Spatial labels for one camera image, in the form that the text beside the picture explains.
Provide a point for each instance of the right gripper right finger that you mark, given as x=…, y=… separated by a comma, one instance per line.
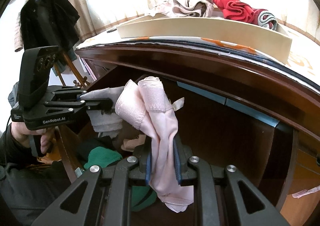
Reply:
x=181, y=156

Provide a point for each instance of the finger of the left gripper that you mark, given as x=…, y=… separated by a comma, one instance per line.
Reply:
x=104, y=104
x=79, y=92

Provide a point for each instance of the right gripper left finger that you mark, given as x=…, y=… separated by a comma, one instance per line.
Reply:
x=144, y=155

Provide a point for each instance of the tan underwear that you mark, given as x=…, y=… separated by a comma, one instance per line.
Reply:
x=129, y=145

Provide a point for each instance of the white grey underwear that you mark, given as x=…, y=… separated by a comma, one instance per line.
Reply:
x=105, y=121

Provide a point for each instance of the light pink mesh underwear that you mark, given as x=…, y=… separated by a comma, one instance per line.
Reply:
x=146, y=107

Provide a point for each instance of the green striped underwear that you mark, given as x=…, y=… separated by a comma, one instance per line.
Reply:
x=142, y=196

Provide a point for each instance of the beige pink underwear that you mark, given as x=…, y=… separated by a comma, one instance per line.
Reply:
x=193, y=8

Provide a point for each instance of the red underwear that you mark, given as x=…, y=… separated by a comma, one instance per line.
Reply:
x=237, y=10

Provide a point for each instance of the person's left hand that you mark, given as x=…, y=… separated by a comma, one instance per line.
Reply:
x=21, y=134

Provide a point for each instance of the wooden coat rack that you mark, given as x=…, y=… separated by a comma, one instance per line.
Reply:
x=80, y=81

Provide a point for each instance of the black hanging clothes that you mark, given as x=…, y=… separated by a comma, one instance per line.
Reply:
x=49, y=23

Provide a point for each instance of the cardboard tray box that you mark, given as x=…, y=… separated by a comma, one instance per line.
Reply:
x=235, y=35

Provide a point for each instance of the white persimmon print tablecloth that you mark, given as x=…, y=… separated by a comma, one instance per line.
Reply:
x=104, y=38

